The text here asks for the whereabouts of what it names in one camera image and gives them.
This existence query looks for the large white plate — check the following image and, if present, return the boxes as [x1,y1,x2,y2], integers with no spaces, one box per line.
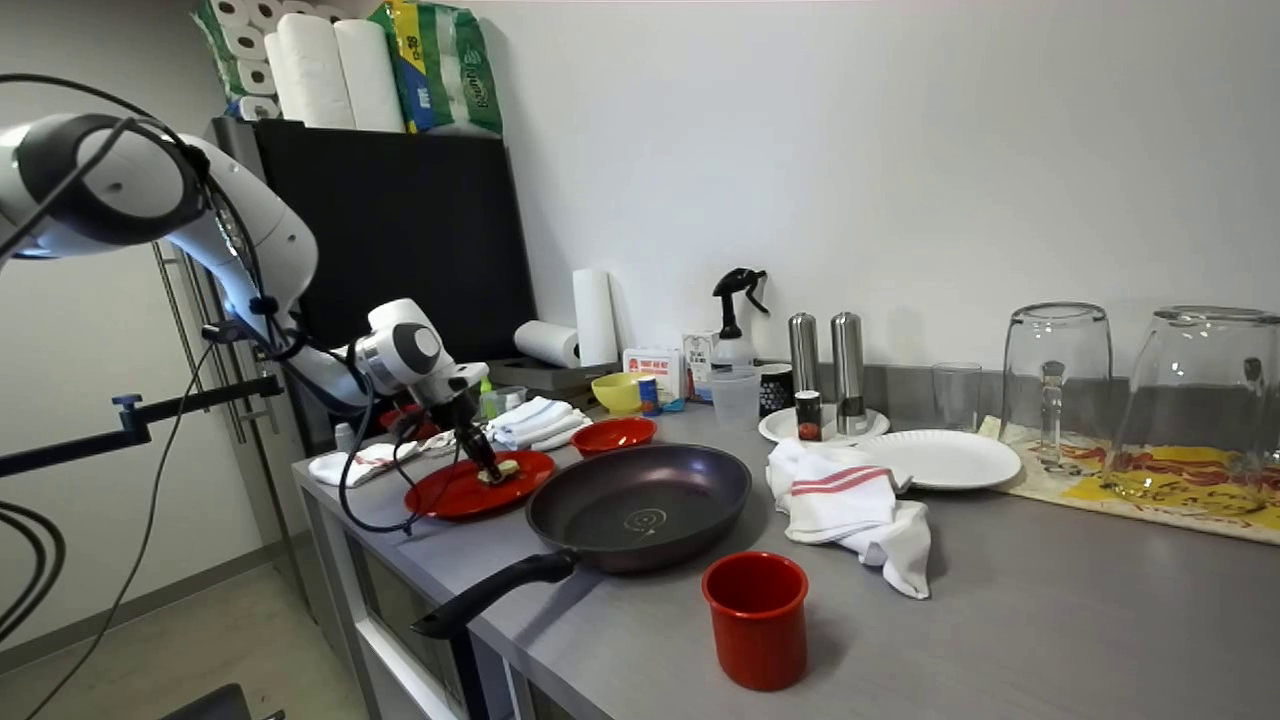
[855,425,1030,494]

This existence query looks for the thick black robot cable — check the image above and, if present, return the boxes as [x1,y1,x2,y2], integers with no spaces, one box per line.
[338,395,445,534]

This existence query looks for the steel shaker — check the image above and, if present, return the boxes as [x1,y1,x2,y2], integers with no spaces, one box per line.
[827,307,872,434]
[786,307,823,405]

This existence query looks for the small white plate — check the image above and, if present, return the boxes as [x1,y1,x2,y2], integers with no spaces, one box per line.
[756,400,892,446]

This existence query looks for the white paper towel roll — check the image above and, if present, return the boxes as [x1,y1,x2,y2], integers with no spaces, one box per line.
[514,314,590,373]
[573,262,621,373]

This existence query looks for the black equipment stand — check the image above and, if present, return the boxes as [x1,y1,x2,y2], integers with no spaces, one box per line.
[155,679,291,720]

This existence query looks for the small white box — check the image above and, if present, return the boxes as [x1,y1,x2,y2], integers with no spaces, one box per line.
[677,333,716,405]

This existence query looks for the grey tray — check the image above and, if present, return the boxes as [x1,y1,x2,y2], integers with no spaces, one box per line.
[460,351,623,405]

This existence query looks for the black cabinet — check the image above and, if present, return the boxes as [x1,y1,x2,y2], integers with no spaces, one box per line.
[213,115,541,452]

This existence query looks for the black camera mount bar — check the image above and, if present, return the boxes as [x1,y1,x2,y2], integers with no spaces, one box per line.
[0,377,287,480]

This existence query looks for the plain white cloth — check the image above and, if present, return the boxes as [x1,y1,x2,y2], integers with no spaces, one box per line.
[304,433,455,491]

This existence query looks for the spray bottle black nozzle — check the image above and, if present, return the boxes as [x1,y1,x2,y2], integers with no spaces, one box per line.
[710,262,773,425]

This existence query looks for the red bowl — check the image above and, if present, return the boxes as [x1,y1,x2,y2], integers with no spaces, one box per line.
[573,413,659,464]

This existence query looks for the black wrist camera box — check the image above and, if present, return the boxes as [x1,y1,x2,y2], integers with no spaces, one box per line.
[378,395,455,446]

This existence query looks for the clear wine glass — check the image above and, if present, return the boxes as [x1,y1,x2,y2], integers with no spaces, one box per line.
[998,298,1121,474]

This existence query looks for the large red plate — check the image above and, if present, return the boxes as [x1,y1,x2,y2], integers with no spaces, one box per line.
[400,446,560,524]

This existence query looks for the tall white paper roll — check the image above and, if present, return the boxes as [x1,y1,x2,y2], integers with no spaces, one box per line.
[332,17,410,137]
[261,12,356,131]

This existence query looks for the white towel blue stripes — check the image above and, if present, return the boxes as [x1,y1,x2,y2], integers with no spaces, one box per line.
[479,392,596,454]

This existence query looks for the yellow-green bowl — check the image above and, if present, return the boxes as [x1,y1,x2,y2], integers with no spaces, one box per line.
[590,369,652,418]

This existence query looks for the red cup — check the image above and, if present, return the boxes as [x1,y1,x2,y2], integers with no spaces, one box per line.
[702,549,812,695]

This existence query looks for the thin black cable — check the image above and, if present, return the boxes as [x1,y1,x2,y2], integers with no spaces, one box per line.
[19,333,218,720]

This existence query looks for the grey counter drawer unit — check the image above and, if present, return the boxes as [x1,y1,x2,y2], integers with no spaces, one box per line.
[291,470,576,720]

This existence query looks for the black frying pan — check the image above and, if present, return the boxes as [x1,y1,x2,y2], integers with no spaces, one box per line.
[412,441,756,640]

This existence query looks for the green package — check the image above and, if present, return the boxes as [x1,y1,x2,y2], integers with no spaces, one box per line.
[369,0,508,139]

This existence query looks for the upturned glass pitcher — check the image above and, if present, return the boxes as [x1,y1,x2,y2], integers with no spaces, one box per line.
[1115,302,1280,491]

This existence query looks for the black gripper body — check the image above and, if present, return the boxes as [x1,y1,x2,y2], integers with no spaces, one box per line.
[430,377,496,452]

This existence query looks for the toilet paper pack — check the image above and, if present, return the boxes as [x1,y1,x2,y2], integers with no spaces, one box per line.
[194,0,283,128]

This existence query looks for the white towel red stripes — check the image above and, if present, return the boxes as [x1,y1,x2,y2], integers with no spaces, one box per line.
[761,434,937,603]

